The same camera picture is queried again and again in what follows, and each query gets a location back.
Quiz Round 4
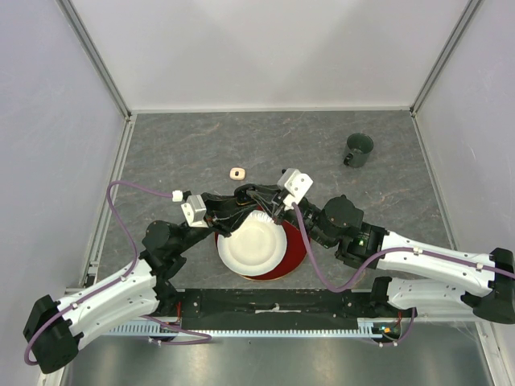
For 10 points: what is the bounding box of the dark green cup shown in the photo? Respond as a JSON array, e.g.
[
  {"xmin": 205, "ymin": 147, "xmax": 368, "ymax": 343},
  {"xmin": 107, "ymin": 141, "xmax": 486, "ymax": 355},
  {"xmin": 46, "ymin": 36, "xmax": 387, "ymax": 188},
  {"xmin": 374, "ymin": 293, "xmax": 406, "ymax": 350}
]
[{"xmin": 344, "ymin": 133, "xmax": 374, "ymax": 168}]

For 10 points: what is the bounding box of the grey cable duct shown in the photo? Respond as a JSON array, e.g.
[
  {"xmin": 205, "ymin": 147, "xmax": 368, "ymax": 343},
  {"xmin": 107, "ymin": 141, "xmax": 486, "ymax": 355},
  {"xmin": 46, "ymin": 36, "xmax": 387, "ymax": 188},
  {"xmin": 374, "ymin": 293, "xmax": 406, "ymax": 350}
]
[{"xmin": 105, "ymin": 319, "xmax": 401, "ymax": 339}]

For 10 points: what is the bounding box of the pink earbud charging case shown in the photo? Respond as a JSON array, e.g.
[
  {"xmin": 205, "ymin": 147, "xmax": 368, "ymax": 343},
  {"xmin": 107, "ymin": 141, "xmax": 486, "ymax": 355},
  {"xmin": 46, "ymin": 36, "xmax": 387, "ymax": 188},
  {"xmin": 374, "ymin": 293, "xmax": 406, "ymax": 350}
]
[{"xmin": 229, "ymin": 167, "xmax": 246, "ymax": 181}]

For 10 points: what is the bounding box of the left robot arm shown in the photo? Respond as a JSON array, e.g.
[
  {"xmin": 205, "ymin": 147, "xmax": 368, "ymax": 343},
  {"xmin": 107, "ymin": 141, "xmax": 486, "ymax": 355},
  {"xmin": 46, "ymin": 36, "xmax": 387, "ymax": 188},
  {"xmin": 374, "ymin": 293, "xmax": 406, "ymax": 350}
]
[{"xmin": 23, "ymin": 193, "xmax": 259, "ymax": 374}]

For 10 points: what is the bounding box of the red round tray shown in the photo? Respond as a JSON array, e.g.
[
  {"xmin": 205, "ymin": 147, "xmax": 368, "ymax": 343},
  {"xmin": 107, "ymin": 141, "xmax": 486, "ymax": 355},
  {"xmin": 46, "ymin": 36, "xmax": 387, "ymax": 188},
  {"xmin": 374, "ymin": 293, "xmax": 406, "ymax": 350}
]
[{"xmin": 214, "ymin": 224, "xmax": 307, "ymax": 281}]

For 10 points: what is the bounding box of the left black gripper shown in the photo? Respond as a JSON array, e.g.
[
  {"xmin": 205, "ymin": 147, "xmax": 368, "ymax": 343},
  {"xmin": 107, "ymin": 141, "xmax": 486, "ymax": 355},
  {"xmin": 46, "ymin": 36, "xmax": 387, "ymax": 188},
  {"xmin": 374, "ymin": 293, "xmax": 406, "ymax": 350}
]
[{"xmin": 174, "ymin": 191, "xmax": 258, "ymax": 254}]

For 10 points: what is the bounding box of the black earbud charging case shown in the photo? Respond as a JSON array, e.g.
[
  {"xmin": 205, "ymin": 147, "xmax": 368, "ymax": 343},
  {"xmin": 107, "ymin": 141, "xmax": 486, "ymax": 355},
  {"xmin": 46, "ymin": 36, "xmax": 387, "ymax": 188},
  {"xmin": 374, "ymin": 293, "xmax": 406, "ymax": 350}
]
[{"xmin": 233, "ymin": 184, "xmax": 258, "ymax": 207}]

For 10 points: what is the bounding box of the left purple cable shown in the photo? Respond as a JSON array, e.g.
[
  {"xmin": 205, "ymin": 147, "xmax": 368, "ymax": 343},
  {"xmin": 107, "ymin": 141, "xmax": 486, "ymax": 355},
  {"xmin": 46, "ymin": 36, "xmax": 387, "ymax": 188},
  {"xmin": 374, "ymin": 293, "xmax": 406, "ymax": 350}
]
[{"xmin": 24, "ymin": 180, "xmax": 212, "ymax": 366}]

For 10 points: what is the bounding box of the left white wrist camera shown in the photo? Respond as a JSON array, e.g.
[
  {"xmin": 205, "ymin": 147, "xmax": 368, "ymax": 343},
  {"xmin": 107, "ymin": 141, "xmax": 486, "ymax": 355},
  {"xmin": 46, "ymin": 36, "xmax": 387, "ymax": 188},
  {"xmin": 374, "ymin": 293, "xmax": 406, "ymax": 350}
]
[{"xmin": 181, "ymin": 195, "xmax": 208, "ymax": 228}]

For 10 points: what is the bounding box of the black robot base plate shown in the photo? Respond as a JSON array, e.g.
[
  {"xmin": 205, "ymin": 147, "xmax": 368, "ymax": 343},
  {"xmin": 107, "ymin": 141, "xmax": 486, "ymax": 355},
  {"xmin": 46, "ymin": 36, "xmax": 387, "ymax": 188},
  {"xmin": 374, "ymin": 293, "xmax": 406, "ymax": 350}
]
[{"xmin": 178, "ymin": 289, "xmax": 417, "ymax": 320}]

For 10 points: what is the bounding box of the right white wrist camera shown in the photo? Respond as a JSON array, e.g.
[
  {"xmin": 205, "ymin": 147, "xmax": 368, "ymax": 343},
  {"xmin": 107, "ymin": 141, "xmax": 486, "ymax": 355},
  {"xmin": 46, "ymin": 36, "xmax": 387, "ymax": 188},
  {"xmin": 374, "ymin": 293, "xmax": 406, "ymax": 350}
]
[{"xmin": 278, "ymin": 168, "xmax": 313, "ymax": 210}]

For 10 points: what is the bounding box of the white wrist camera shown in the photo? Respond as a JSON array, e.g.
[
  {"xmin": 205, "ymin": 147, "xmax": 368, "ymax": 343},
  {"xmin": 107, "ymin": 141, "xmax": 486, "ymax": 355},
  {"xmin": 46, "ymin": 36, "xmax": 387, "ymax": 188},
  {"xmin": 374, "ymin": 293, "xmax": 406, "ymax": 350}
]
[
  {"xmin": 181, "ymin": 195, "xmax": 208, "ymax": 228},
  {"xmin": 278, "ymin": 168, "xmax": 313, "ymax": 210}
]

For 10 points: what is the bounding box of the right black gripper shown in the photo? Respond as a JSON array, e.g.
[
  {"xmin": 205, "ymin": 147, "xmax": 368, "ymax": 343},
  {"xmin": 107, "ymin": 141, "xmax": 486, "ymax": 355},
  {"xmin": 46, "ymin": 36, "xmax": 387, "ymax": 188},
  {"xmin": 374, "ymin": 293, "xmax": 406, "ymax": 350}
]
[{"xmin": 248, "ymin": 184, "xmax": 335, "ymax": 250}]

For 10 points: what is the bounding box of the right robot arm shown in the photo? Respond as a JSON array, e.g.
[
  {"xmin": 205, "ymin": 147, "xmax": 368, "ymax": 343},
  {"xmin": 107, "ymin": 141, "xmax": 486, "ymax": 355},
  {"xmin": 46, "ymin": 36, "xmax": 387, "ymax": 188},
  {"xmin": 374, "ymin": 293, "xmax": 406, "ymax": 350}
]
[{"xmin": 236, "ymin": 184, "xmax": 514, "ymax": 325}]

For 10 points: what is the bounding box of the white paper plate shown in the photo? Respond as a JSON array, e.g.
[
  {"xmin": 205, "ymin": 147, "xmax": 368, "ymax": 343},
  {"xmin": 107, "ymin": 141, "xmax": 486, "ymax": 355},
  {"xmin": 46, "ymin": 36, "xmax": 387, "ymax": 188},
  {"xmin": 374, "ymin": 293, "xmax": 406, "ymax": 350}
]
[{"xmin": 216, "ymin": 210, "xmax": 287, "ymax": 277}]

